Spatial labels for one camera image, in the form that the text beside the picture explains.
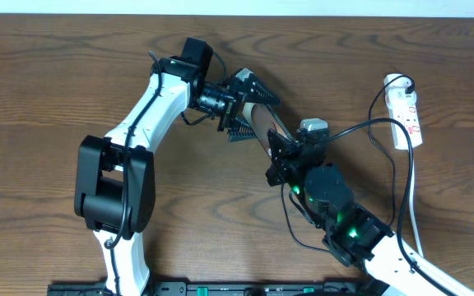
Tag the Galaxy smartphone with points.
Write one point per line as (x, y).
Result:
(261, 119)

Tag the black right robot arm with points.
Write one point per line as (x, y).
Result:
(353, 235)

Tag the white power strip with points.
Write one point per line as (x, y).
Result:
(407, 115)

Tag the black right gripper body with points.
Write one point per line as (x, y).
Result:
(288, 173)

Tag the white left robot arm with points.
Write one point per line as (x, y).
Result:
(115, 190)

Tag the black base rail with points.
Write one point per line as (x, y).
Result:
(174, 288)

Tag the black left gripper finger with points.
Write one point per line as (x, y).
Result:
(256, 92)
(238, 129)

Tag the white USB charger plug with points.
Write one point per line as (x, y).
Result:
(397, 97)

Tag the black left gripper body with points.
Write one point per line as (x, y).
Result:
(231, 103)

